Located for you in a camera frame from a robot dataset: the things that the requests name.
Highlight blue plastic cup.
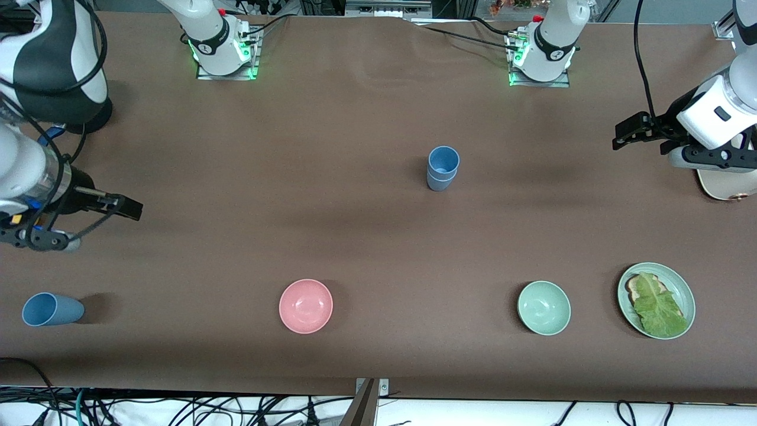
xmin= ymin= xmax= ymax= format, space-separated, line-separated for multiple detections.
xmin=428 ymin=146 xmax=461 ymax=180
xmin=426 ymin=169 xmax=458 ymax=192
xmin=22 ymin=292 xmax=85 ymax=327

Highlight cream toaster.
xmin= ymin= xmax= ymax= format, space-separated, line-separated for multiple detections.
xmin=697 ymin=133 xmax=757 ymax=202

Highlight toast slice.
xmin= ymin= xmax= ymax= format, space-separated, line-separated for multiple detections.
xmin=627 ymin=274 xmax=669 ymax=307

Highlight mint green plate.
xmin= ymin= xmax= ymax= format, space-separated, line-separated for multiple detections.
xmin=617 ymin=262 xmax=696 ymax=340

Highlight small colourful toy items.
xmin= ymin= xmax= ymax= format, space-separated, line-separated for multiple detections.
xmin=490 ymin=0 xmax=533 ymax=16

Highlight green lettuce leaf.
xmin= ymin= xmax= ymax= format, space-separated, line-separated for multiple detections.
xmin=633 ymin=272 xmax=690 ymax=338

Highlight mint green bowl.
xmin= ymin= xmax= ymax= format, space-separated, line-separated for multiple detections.
xmin=517 ymin=280 xmax=572 ymax=336

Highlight pink bowl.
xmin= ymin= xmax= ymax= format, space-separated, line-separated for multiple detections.
xmin=279 ymin=279 xmax=334 ymax=335

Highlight grey metal box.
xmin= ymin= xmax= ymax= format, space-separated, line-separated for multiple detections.
xmin=345 ymin=0 xmax=434 ymax=18

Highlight grey metal bar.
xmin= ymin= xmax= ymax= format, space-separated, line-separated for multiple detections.
xmin=339 ymin=379 xmax=379 ymax=426

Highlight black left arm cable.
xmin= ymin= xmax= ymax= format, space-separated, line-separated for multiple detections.
xmin=633 ymin=0 xmax=661 ymax=119

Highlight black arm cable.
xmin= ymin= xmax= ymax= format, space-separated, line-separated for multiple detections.
xmin=633 ymin=0 xmax=661 ymax=119
xmin=0 ymin=0 xmax=120 ymax=238

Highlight black pot with blue handle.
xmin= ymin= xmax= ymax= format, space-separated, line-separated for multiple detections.
xmin=37 ymin=89 xmax=114 ymax=147

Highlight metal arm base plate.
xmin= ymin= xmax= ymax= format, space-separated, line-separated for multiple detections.
xmin=196 ymin=27 xmax=261 ymax=80
xmin=509 ymin=30 xmax=571 ymax=88

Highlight aluminium frame profile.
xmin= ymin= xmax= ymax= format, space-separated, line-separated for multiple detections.
xmin=713 ymin=6 xmax=740 ymax=40

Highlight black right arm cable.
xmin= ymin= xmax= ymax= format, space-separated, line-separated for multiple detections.
xmin=0 ymin=0 xmax=120 ymax=238

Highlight metal table bracket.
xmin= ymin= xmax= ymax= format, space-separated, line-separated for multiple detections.
xmin=355 ymin=378 xmax=390 ymax=398

